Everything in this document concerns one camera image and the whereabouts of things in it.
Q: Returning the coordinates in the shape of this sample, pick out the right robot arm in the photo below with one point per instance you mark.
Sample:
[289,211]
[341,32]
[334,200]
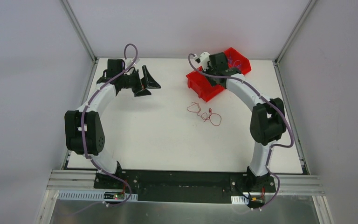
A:
[266,124]

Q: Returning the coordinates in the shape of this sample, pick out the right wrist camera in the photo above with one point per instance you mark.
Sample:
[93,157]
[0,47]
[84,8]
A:
[203,60]

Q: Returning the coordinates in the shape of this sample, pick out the aluminium frame rail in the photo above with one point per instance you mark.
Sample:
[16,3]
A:
[298,185]

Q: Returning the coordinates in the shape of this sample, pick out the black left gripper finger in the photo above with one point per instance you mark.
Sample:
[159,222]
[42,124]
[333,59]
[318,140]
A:
[141,93]
[148,81]

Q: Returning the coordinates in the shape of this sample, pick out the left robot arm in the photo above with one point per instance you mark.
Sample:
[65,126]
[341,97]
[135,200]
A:
[84,133]

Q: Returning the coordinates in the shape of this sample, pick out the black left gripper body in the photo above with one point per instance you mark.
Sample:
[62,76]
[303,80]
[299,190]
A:
[138,82]

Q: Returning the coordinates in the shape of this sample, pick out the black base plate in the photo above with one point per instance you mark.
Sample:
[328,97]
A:
[185,194]

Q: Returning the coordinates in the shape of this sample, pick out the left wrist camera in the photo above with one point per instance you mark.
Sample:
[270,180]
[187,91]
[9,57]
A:
[134,60]

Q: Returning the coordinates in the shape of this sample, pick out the red plastic bin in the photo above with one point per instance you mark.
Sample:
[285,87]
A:
[208,84]

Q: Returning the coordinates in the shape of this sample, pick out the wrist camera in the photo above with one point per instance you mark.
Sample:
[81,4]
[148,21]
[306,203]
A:
[203,60]
[134,60]

